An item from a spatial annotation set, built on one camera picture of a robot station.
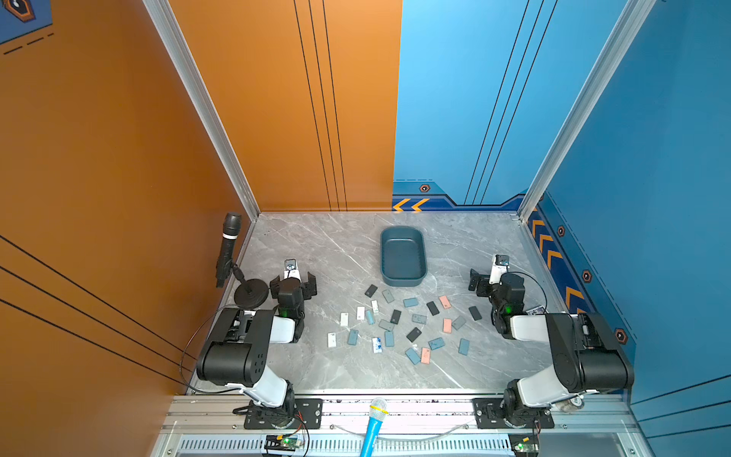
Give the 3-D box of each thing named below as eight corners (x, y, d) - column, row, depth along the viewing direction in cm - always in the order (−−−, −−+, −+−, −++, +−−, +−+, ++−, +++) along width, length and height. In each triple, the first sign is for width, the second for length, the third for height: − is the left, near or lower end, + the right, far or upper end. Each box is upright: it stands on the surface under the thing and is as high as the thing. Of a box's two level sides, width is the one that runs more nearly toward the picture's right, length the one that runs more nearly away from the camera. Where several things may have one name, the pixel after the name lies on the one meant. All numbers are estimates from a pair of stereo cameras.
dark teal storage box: (381, 286, 100) (381, 278, 96) (380, 234, 116) (380, 226, 112) (428, 286, 100) (431, 278, 96) (421, 234, 116) (423, 226, 111)
